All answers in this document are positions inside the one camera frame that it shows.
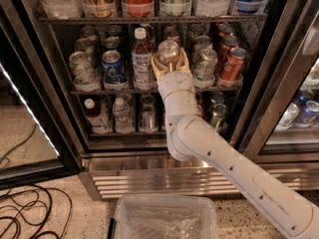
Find white green can right front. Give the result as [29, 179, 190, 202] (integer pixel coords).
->
[193, 48, 218, 83]

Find orange soda can front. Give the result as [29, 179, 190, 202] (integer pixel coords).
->
[156, 40, 180, 72]

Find red soda can front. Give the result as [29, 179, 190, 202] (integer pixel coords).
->
[219, 48, 247, 81]

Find brown tea bottle middle shelf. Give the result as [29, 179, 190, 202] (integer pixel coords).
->
[132, 27, 156, 90]

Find tea bottle bottom shelf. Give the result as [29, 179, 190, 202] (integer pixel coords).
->
[84, 99, 112, 134]

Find orange soda can back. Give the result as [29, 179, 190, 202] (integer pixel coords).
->
[162, 24, 177, 33]

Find open fridge glass door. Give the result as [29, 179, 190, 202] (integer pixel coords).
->
[0, 12, 80, 190]

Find red soda can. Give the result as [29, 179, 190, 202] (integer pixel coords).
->
[219, 48, 247, 81]
[218, 35, 239, 67]

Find clear plastic bin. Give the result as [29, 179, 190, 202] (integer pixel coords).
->
[112, 194, 219, 239]

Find orange soda can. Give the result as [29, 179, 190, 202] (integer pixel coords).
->
[166, 31, 181, 45]
[162, 24, 177, 33]
[156, 40, 180, 72]

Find stainless steel fridge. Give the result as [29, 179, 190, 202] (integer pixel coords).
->
[13, 0, 319, 201]

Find water bottle bottom shelf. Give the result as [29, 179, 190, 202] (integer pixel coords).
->
[113, 98, 135, 133]

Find white green can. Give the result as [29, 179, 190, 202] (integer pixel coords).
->
[193, 48, 218, 83]
[69, 51, 101, 92]

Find black floor cables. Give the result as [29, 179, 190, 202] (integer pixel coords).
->
[0, 122, 74, 239]

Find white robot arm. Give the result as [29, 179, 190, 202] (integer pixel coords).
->
[152, 50, 319, 239]

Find green can bottom shelf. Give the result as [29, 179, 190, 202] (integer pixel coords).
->
[209, 104, 228, 129]

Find silver can bottom shelf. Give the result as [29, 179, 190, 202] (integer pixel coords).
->
[140, 105, 158, 133]

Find blue soda can front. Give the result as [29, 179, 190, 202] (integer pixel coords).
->
[102, 50, 127, 85]

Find white green can front left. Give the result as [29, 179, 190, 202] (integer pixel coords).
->
[69, 51, 101, 92]

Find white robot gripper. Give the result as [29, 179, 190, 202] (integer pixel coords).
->
[151, 48, 198, 118]

